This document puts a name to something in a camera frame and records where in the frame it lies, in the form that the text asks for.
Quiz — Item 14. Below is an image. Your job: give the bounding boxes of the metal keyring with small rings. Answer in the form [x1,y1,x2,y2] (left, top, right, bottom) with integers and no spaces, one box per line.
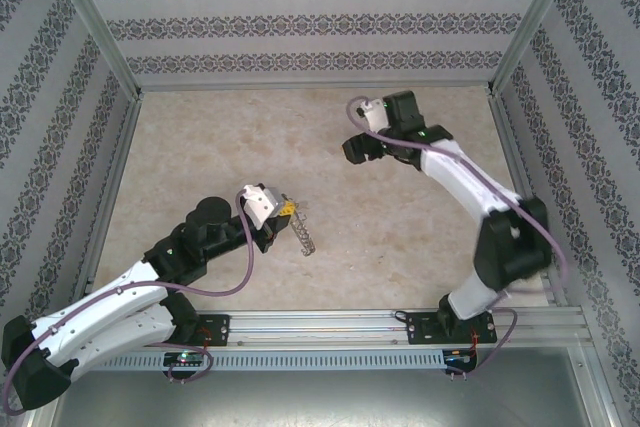
[287,199,317,257]

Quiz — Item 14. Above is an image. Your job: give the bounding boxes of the left circuit board green light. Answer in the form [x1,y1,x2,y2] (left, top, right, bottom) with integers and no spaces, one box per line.
[163,352,207,367]

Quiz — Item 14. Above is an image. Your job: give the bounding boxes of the grey metal sheet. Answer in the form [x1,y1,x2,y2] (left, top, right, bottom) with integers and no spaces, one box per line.
[49,346,609,427]

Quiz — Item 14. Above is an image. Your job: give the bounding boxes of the right circuit board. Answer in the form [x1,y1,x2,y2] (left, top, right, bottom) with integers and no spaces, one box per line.
[444,349,477,366]

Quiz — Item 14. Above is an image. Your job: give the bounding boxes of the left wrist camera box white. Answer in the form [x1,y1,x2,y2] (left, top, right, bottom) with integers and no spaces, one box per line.
[234,183,281,231]

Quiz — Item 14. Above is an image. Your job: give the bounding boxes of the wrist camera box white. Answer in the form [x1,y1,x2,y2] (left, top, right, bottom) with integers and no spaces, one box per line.
[234,183,281,231]
[357,99,391,133]

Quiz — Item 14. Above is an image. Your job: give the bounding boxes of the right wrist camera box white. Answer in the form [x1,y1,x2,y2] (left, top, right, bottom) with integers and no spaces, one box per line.
[357,99,391,133]

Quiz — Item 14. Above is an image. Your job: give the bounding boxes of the aluminium rear frame rail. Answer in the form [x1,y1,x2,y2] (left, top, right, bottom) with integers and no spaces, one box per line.
[134,77,496,94]

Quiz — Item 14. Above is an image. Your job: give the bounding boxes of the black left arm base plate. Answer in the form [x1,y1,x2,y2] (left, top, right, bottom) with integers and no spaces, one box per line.
[144,314,232,348]

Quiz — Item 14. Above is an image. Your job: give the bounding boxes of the aluminium side frame rail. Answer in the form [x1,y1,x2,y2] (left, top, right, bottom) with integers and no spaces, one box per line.
[67,94,146,313]
[485,89,574,308]

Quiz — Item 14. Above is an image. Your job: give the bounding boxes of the aluminium mounting rail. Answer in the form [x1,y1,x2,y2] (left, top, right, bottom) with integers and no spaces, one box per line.
[47,309,594,349]

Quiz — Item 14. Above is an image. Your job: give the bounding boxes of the grey slotted cable duct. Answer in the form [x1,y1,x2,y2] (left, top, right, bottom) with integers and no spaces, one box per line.
[67,349,447,371]

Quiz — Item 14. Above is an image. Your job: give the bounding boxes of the aluminium frame post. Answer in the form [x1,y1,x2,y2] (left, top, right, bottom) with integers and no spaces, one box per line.
[487,0,589,96]
[39,0,144,98]

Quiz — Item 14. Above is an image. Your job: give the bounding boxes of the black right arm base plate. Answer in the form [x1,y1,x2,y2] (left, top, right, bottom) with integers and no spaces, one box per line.
[403,311,499,347]

